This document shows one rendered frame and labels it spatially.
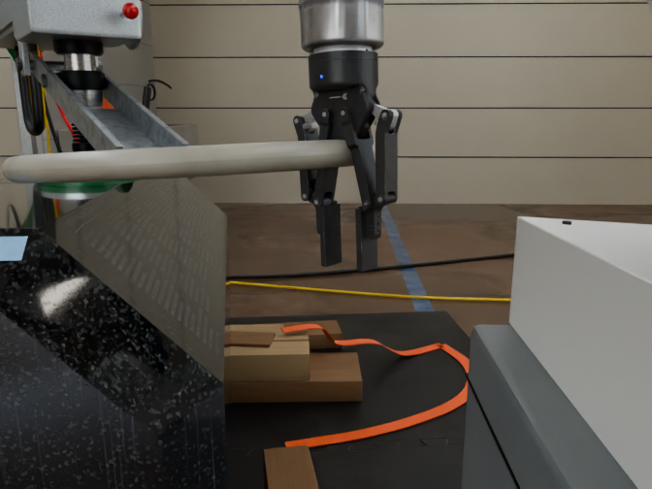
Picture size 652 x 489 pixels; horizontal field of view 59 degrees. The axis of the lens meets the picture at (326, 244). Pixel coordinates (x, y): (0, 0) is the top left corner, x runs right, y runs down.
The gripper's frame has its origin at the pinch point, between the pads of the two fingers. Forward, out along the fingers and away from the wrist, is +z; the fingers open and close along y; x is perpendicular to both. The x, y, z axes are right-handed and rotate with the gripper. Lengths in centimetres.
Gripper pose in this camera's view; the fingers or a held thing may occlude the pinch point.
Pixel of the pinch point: (348, 239)
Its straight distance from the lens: 65.7
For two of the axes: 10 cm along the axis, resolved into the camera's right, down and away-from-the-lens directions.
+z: 0.4, 9.8, 1.8
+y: -7.7, -0.9, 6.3
